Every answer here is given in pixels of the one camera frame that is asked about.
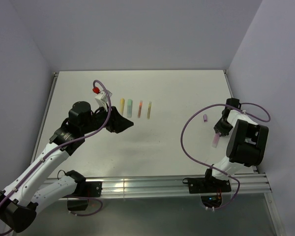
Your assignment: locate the olive yellow pen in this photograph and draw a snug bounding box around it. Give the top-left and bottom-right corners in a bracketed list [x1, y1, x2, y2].
[147, 101, 152, 119]

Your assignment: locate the purple cable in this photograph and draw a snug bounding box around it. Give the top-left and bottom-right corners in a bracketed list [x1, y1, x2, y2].
[181, 102, 271, 211]
[0, 79, 113, 234]

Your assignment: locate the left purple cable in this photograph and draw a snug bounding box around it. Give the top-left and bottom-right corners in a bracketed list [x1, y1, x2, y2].
[0, 79, 113, 234]

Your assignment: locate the yellow highlighter pen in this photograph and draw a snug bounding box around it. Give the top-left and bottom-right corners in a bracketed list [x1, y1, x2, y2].
[120, 98, 125, 116]

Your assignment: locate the orange thin pen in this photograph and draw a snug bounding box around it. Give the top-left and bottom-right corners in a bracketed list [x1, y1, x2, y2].
[137, 100, 143, 118]

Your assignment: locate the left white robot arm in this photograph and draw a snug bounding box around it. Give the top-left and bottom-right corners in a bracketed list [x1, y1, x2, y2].
[0, 101, 134, 233]

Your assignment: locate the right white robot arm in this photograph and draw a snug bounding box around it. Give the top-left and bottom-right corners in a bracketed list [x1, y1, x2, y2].
[203, 98, 269, 192]

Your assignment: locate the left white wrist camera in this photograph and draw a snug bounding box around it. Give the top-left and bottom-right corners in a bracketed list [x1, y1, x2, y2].
[93, 87, 112, 112]

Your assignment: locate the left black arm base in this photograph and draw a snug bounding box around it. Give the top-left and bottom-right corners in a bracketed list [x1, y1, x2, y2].
[67, 181, 102, 212]

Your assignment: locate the pink highlighter pen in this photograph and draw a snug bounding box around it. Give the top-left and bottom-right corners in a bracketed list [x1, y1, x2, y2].
[211, 133, 220, 148]

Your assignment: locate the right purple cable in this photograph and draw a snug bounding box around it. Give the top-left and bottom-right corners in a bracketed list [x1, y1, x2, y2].
[181, 102, 271, 211]

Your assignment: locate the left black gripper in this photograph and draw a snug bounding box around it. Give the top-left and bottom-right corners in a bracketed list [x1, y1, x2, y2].
[81, 103, 133, 134]

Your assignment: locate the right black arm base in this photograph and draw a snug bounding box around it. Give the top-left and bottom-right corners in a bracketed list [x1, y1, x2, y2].
[182, 177, 232, 208]

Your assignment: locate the green highlighter pen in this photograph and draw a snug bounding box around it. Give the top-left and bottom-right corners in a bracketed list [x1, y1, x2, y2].
[127, 99, 133, 118]

